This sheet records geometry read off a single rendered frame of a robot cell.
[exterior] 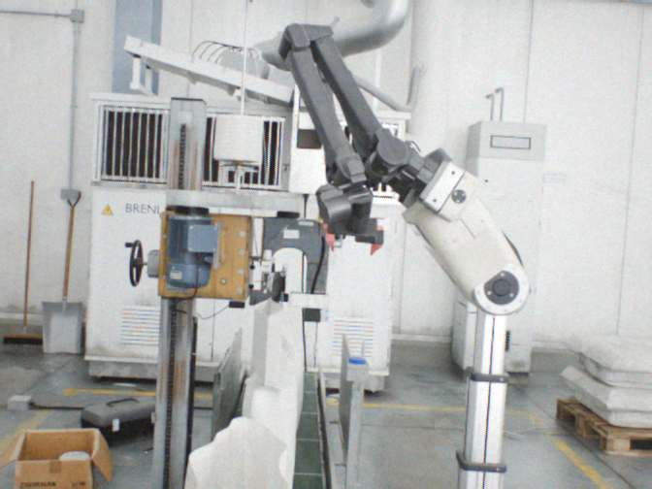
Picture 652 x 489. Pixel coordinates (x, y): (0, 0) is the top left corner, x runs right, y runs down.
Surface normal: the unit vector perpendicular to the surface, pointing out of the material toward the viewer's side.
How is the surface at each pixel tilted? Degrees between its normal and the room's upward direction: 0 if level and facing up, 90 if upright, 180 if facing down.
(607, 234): 90
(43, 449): 90
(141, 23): 90
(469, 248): 115
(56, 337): 76
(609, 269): 90
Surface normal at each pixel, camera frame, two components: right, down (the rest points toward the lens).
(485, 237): 0.32, 0.49
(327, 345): 0.04, 0.06
